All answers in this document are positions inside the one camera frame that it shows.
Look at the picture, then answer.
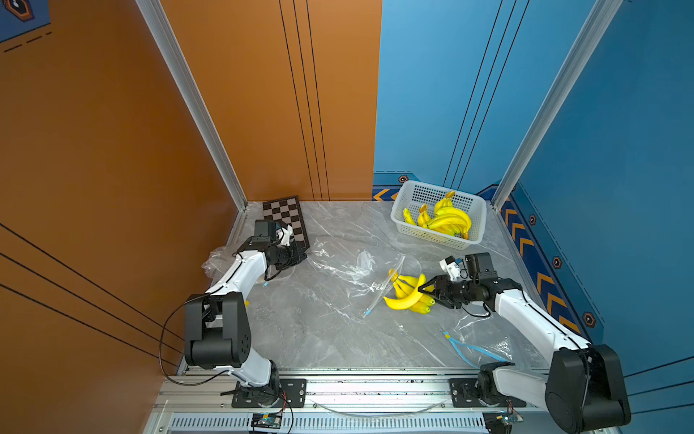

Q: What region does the clear zip-top bag blue seal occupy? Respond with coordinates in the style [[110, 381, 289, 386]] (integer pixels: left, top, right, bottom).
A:
[[439, 314, 549, 370]]

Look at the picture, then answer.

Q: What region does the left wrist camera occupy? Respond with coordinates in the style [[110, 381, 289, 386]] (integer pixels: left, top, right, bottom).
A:
[[276, 224, 295, 247]]

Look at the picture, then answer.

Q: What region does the white plastic basket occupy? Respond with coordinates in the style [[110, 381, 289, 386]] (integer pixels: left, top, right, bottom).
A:
[[390, 181, 487, 250]]

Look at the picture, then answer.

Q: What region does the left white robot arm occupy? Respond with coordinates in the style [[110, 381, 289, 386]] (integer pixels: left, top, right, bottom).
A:
[[184, 220, 307, 407]]

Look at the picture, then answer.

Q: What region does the brown checkered chessboard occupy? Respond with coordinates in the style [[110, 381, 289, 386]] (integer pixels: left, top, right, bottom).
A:
[[262, 195, 310, 250]]

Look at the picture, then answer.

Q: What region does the green circuit board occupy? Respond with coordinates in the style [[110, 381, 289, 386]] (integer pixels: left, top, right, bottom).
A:
[[250, 412, 283, 431], [483, 412, 524, 434]]

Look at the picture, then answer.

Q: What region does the aluminium front rail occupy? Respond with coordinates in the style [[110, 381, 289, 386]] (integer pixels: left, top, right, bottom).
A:
[[151, 368, 603, 416]]

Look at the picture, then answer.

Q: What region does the yellow banana bunch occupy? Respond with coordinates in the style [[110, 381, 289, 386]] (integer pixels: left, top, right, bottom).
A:
[[435, 191, 457, 214]]

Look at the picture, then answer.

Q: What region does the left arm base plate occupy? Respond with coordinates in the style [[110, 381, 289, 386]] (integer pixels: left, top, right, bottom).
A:
[[231, 378, 307, 409]]

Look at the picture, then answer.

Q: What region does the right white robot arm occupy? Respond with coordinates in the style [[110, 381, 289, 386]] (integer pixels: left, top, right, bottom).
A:
[[413, 253, 632, 433]]

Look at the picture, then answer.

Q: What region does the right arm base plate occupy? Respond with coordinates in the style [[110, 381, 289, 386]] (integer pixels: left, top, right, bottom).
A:
[[448, 378, 528, 408]]

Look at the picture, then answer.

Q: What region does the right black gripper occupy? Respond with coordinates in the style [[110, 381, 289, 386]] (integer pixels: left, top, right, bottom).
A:
[[417, 274, 479, 307]]

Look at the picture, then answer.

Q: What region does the left green circuit board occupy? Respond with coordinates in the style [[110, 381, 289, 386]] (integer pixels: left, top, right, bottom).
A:
[[250, 412, 283, 431]]

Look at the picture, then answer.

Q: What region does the right green circuit board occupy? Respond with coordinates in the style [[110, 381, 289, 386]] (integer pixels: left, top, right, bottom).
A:
[[483, 412, 524, 434]]

